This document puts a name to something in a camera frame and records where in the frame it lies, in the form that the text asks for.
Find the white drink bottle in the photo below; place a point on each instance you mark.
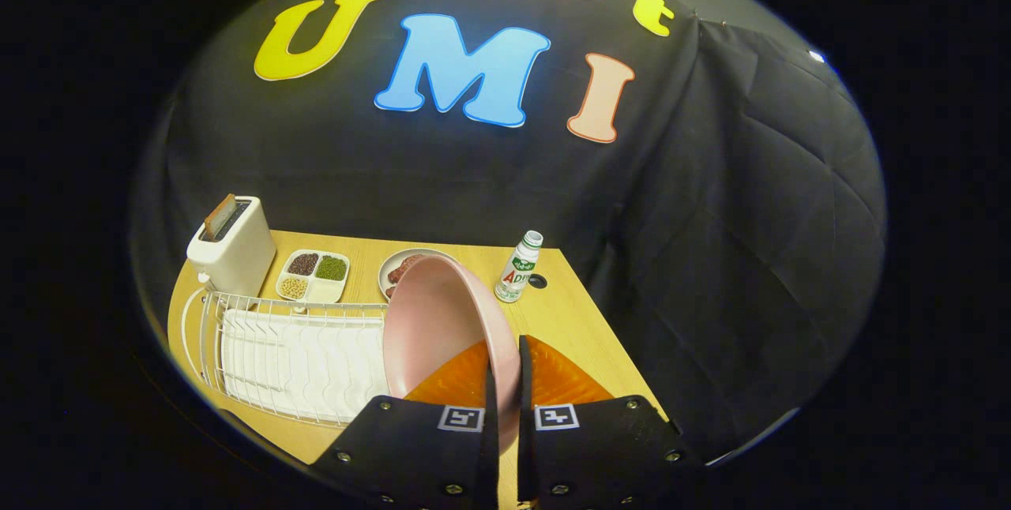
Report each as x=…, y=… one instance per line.
x=517, y=269

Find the white toaster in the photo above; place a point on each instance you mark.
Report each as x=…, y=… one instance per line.
x=237, y=253

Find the pink plate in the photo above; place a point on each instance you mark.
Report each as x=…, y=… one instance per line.
x=434, y=328

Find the white drain tray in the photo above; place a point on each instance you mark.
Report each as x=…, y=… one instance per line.
x=300, y=368

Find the toast slice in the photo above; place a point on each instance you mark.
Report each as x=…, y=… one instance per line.
x=219, y=216

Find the beige plate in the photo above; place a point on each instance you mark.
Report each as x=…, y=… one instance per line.
x=385, y=277

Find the divided dish with beans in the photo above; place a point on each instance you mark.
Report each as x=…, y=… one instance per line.
x=313, y=279

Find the black desk grommet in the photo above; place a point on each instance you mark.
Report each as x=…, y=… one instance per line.
x=538, y=282

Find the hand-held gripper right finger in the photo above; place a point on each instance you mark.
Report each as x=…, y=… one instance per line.
x=525, y=431

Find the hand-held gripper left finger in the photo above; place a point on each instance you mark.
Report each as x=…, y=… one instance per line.
x=491, y=447

